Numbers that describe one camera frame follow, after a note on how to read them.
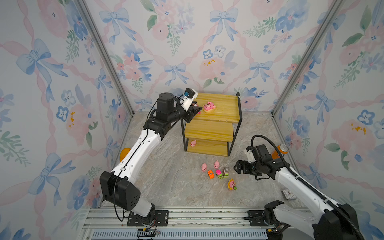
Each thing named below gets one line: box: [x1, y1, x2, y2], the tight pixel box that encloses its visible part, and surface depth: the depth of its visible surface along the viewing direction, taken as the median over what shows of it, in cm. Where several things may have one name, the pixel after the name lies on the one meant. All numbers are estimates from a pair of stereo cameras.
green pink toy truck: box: [216, 169, 224, 179], surface depth 89 cm
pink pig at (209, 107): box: [203, 101, 216, 113], surface depth 73 cm
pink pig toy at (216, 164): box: [213, 160, 220, 170], surface depth 92 cm
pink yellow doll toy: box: [227, 178, 237, 191], surface depth 83 cm
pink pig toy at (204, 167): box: [201, 162, 207, 172], surface depth 92 cm
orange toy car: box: [207, 170, 216, 179], surface depth 89 cm
